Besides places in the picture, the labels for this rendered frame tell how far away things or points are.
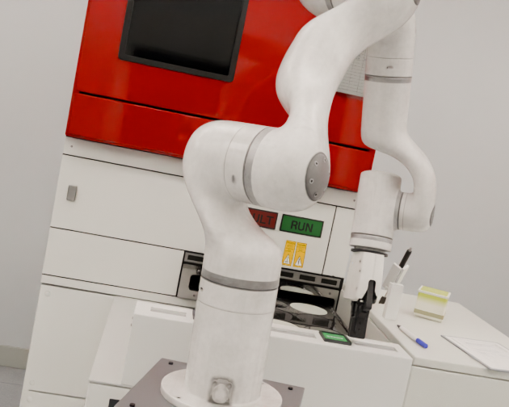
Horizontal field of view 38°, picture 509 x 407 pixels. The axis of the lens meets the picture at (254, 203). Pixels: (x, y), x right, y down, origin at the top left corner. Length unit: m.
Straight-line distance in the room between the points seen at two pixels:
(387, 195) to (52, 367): 1.08
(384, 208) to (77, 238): 0.89
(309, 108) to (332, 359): 0.57
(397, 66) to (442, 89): 2.27
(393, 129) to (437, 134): 2.25
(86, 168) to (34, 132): 1.54
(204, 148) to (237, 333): 0.28
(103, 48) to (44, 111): 1.60
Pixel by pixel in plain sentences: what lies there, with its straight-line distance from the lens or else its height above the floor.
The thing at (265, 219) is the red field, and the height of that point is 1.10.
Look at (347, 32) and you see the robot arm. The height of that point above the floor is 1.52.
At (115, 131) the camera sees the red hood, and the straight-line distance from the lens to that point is 1.93.
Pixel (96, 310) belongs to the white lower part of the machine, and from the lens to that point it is 2.06.
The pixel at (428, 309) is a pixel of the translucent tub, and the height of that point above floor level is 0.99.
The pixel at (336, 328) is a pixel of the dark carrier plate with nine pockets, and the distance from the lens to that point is 1.84.
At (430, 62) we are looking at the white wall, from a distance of 3.67.
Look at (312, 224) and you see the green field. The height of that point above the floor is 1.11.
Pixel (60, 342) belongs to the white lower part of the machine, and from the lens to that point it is 2.10.
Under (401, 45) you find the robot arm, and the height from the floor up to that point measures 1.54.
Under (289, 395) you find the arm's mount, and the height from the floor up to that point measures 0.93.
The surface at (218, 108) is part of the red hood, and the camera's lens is 1.93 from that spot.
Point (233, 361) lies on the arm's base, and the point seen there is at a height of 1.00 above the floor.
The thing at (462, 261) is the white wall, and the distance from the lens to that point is 3.81.
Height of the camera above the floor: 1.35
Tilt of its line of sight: 6 degrees down
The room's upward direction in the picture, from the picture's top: 11 degrees clockwise
